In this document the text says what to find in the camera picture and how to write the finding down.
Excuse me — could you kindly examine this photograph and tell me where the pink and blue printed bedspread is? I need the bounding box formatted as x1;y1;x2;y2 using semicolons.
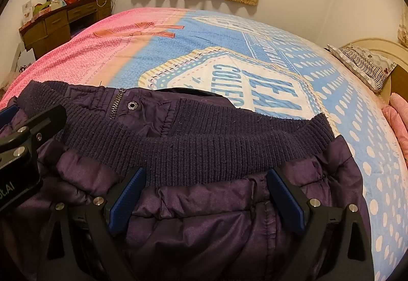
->
0;6;408;281

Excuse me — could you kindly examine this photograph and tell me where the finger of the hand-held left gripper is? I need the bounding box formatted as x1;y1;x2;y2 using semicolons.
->
0;105;19;124
0;105;68;161

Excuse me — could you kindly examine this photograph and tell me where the cream bed headboard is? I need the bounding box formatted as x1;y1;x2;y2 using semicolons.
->
338;38;408;106

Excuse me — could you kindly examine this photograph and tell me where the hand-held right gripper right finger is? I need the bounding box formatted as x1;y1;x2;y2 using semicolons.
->
266;169;375;281

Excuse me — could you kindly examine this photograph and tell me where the beige cloth heap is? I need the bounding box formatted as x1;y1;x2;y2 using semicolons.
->
0;72;16;91

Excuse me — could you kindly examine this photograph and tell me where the brown wooden desk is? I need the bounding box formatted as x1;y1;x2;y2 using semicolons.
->
19;0;114;59

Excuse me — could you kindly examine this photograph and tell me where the white card box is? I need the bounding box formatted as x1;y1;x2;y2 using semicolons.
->
22;1;34;25

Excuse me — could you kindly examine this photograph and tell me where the grey patterned pillow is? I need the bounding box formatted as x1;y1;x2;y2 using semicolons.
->
328;44;397;92

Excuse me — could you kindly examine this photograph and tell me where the pink folded blanket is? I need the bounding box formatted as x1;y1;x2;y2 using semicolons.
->
382;93;408;160

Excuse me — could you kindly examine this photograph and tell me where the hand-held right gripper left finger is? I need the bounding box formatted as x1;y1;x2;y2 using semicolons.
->
38;167;147;281

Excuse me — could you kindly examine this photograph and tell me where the white paper bag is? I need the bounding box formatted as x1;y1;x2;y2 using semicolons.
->
14;48;36;72

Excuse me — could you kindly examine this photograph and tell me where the pile of assorted packets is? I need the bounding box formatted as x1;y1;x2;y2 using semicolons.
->
33;0;67;14

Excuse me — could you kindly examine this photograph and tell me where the purple padded jacket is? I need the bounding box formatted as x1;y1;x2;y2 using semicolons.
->
0;80;370;281

